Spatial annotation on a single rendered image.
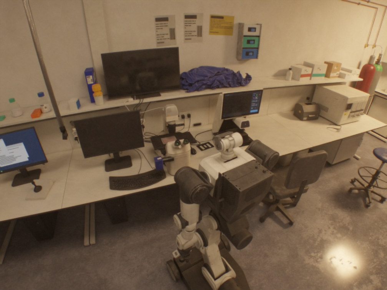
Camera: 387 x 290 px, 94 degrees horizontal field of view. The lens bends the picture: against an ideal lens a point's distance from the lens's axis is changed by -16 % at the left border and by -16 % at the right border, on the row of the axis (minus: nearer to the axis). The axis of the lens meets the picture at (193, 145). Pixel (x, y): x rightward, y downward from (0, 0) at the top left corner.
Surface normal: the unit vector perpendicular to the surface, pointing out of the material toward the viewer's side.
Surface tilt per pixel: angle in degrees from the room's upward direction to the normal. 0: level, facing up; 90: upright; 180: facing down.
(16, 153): 86
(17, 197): 0
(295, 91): 90
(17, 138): 86
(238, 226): 45
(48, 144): 90
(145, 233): 0
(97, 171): 0
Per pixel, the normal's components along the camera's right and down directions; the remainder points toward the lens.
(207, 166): -0.57, -0.44
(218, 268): 0.37, -0.26
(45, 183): 0.03, -0.74
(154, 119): 0.35, 0.51
